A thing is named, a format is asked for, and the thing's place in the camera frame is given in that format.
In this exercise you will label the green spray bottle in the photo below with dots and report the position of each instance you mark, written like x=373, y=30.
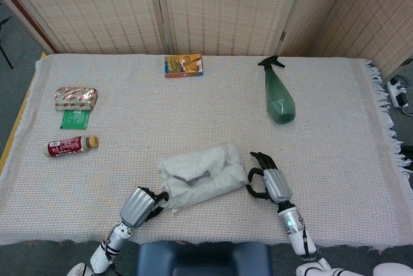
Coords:
x=278, y=98

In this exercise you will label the orange snack box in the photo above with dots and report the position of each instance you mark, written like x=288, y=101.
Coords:
x=184, y=65

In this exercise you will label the green flat packet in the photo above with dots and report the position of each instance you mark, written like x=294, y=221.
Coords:
x=75, y=119

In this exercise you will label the woven folding screen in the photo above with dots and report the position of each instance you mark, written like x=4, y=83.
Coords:
x=206, y=8

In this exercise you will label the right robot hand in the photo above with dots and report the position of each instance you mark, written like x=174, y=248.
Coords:
x=274, y=182

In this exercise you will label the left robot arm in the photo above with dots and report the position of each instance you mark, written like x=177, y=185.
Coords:
x=106, y=247

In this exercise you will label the white plastic-wrapped package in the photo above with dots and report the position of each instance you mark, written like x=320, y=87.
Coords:
x=203, y=176

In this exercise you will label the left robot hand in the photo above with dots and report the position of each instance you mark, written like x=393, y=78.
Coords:
x=138, y=206

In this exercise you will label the white woven tablecloth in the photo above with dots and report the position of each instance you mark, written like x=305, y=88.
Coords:
x=206, y=121

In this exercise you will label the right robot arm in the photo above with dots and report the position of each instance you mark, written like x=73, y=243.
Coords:
x=303, y=240

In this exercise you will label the red labelled drink bottle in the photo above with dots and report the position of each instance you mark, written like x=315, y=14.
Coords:
x=69, y=146

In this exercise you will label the silver snack packet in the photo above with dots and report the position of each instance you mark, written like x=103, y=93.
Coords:
x=75, y=98

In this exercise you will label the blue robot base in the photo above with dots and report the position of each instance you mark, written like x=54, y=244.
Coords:
x=205, y=258

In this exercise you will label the black chair leg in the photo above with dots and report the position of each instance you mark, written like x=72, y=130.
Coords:
x=4, y=50

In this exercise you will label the white power strip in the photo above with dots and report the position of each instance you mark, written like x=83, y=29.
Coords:
x=397, y=92

